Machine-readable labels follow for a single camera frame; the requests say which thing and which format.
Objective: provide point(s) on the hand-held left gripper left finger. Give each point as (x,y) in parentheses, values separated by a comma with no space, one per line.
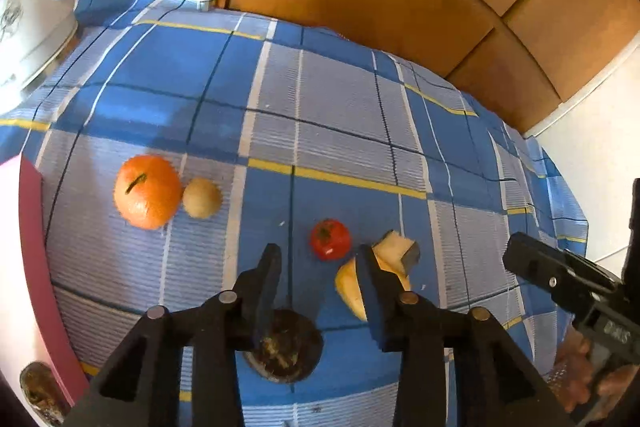
(267,297)

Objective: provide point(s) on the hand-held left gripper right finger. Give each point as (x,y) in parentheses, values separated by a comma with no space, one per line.
(370,302)

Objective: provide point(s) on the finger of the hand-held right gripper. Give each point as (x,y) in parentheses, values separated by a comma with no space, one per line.
(550,272)
(633,232)

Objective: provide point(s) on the red cherry tomato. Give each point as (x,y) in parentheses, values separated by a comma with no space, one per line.
(330,241)

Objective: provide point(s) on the small tan round fruit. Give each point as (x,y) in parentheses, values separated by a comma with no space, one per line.
(201,198)

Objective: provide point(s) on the orange with stem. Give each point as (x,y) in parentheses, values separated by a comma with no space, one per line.
(147,192)

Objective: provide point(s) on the pink-edged white box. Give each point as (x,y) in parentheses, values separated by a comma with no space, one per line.
(40,257)

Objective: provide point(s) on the cut taro piece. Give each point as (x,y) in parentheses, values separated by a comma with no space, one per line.
(395,252)
(42,389)

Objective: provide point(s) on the person's right hand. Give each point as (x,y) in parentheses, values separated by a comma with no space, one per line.
(572,382)

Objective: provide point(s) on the blue plaid bedsheet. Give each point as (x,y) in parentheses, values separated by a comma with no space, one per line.
(325,107)

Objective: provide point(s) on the silver kettle base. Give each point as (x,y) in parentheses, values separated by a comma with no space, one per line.
(35,79)

